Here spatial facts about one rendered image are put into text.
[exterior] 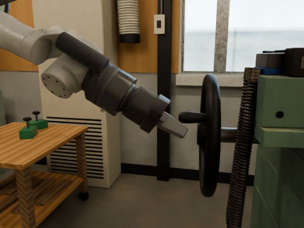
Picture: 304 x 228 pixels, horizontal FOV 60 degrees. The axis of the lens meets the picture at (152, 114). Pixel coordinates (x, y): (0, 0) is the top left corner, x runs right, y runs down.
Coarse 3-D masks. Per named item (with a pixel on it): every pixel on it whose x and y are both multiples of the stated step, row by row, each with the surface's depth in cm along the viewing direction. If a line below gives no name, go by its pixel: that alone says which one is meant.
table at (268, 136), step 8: (256, 128) 50; (264, 128) 46; (272, 128) 46; (280, 128) 46; (288, 128) 46; (296, 128) 46; (256, 136) 50; (264, 136) 46; (272, 136) 45; (280, 136) 45; (288, 136) 45; (296, 136) 45; (264, 144) 46; (272, 144) 46; (280, 144) 45; (288, 144) 45; (296, 144) 45
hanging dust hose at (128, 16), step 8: (120, 0) 180; (128, 0) 179; (136, 0) 182; (120, 8) 180; (128, 8) 180; (136, 8) 182; (120, 16) 182; (128, 16) 181; (136, 16) 183; (120, 24) 184; (128, 24) 181; (136, 24) 184; (120, 32) 186; (128, 32) 182; (136, 32) 185; (120, 40) 186; (128, 40) 183; (136, 40) 185
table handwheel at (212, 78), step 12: (204, 84) 64; (216, 84) 54; (204, 96) 70; (216, 96) 52; (204, 108) 73; (216, 108) 50; (216, 120) 49; (204, 132) 61; (216, 132) 49; (228, 132) 61; (204, 144) 61; (216, 144) 49; (204, 156) 73; (216, 156) 49; (204, 168) 52; (216, 168) 50; (204, 180) 53; (216, 180) 52; (204, 192) 56
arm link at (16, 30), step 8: (0, 8) 57; (0, 16) 52; (8, 16) 53; (0, 24) 51; (8, 24) 52; (16, 24) 52; (24, 24) 53; (0, 32) 51; (8, 32) 51; (16, 32) 51; (24, 32) 51; (0, 40) 52; (8, 40) 52; (16, 40) 51; (8, 48) 53; (16, 48) 52
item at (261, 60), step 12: (288, 48) 46; (300, 48) 44; (264, 60) 50; (276, 60) 48; (288, 60) 46; (300, 60) 44; (264, 72) 49; (276, 72) 49; (288, 72) 45; (300, 72) 44
